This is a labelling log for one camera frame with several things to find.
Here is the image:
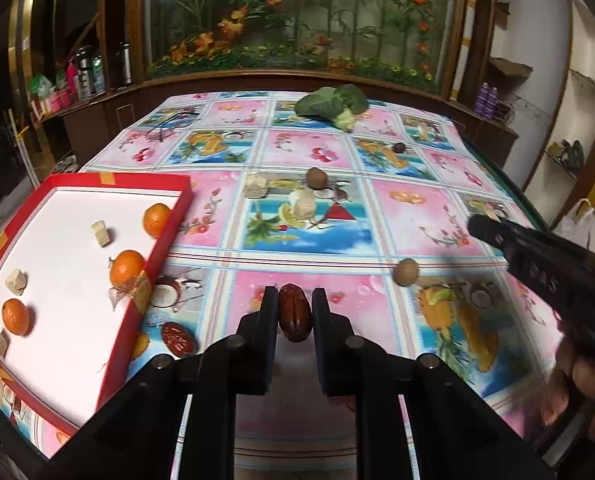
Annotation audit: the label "brown cardboard piece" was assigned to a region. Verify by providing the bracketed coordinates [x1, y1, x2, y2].
[492, 55, 533, 77]

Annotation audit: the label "red dried date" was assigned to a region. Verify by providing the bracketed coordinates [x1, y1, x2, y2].
[161, 322, 198, 358]
[278, 283, 312, 343]

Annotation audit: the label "thin frame eyeglasses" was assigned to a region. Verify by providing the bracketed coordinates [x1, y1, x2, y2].
[145, 107, 203, 142]

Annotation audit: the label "person's right hand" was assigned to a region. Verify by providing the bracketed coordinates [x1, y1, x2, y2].
[541, 342, 595, 442]

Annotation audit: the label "artificial flower display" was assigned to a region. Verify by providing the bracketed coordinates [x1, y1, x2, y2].
[142, 0, 465, 93]

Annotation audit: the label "silver thermos flask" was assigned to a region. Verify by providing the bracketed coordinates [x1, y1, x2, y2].
[76, 46, 94, 96]

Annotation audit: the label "dark thermos flask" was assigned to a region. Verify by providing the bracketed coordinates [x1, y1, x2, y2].
[118, 42, 132, 86]

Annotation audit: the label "pink plastic containers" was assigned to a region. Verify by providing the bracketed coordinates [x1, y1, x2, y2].
[48, 87, 73, 113]

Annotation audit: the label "red gift box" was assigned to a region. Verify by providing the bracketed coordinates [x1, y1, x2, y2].
[0, 172, 194, 443]

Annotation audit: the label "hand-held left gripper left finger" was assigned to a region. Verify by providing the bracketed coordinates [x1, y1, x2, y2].
[38, 285, 279, 480]

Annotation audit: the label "white plastic bag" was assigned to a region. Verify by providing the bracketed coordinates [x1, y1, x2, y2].
[557, 199, 595, 248]

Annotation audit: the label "green leafy vegetable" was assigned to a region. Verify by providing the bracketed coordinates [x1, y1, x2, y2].
[296, 85, 369, 132]

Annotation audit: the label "green packet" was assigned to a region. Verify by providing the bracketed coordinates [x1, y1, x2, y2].
[30, 74, 53, 101]

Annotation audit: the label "white yellow rolled sheet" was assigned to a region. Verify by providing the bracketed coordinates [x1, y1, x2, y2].
[450, 0, 478, 101]

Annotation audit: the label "orange tangerine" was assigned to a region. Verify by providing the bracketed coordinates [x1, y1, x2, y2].
[109, 250, 146, 286]
[143, 203, 172, 238]
[2, 299, 31, 336]

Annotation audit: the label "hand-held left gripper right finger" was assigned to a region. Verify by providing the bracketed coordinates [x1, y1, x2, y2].
[311, 287, 558, 480]

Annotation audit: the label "green rimmed table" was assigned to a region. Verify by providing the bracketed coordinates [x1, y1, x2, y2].
[460, 127, 548, 231]

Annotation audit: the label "dark wooden sideboard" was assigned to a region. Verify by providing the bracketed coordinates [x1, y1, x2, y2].
[447, 100, 521, 176]

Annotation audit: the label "fruit print tablecloth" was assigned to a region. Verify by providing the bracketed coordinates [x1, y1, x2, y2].
[0, 91, 548, 480]

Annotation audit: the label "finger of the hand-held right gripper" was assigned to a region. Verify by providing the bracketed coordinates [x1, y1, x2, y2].
[467, 214, 524, 255]

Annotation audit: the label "tangle of cables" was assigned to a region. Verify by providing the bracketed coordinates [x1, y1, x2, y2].
[497, 92, 521, 121]

